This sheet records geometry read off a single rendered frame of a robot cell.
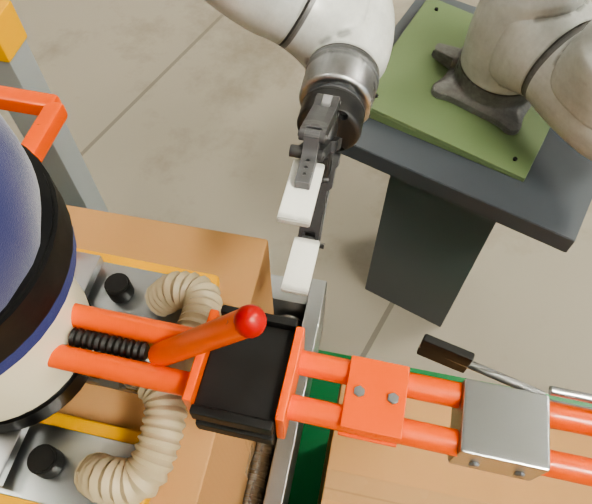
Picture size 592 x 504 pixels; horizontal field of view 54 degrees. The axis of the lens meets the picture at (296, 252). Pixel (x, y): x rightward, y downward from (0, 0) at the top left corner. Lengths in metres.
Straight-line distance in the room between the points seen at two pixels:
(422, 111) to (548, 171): 0.25
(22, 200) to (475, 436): 0.38
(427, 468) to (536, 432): 0.57
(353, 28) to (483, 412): 0.45
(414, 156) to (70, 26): 1.92
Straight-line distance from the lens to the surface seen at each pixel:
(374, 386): 0.50
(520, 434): 0.51
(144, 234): 0.77
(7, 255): 0.41
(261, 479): 1.05
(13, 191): 0.41
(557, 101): 1.01
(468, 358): 0.52
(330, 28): 0.73
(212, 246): 0.74
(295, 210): 0.52
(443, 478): 1.07
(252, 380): 0.49
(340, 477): 1.05
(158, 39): 2.57
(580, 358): 1.87
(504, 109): 1.17
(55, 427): 0.65
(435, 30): 1.31
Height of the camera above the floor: 1.57
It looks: 59 degrees down
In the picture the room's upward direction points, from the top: straight up
